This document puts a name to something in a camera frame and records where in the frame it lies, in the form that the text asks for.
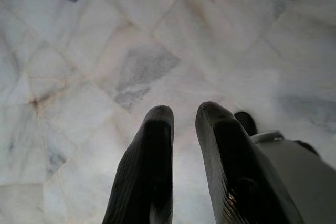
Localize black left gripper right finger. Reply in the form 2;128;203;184
195;101;303;224

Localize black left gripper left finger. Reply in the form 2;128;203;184
102;105;175;224

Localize black robot foot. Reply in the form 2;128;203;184
234;111;258;137

